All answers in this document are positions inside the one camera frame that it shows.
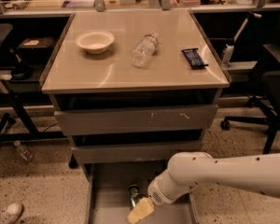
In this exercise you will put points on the grey open bottom drawer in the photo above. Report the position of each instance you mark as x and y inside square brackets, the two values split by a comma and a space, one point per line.
[110, 201]

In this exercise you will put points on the grey top drawer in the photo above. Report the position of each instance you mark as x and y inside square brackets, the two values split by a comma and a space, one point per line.
[136, 120]

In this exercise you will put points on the black box under desk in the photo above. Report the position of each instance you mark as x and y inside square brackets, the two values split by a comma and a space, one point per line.
[36, 47]

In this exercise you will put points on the water bottle on floor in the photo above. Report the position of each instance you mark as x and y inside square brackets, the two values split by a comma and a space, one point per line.
[23, 151]

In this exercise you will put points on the dark blue snack bar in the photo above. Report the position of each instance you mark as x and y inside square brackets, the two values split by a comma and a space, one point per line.
[194, 59]

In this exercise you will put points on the grey drawer cabinet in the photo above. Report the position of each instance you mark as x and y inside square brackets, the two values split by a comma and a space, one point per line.
[78, 80]

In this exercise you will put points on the white paper bowl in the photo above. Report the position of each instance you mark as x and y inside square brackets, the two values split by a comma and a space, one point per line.
[96, 41]

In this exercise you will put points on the green soda can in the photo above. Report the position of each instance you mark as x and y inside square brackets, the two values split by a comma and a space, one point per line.
[134, 195]

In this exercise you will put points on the white handheld tool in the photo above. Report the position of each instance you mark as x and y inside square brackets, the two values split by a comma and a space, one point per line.
[229, 47]

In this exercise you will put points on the clear plastic water bottle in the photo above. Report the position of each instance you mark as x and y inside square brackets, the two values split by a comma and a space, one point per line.
[144, 50]

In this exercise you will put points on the black joystick device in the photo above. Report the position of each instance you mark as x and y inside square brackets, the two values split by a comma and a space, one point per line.
[21, 70]

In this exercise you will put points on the grey middle drawer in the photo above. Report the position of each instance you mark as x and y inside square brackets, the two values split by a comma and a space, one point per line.
[133, 152]

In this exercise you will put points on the black office chair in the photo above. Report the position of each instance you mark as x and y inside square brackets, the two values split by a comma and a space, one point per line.
[265, 76]

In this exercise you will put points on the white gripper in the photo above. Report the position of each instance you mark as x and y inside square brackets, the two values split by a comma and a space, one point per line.
[156, 192]

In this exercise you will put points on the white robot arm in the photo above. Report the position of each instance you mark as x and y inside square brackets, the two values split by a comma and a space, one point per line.
[187, 170]

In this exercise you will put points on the white shoe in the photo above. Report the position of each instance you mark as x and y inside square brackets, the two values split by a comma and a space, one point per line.
[11, 214]

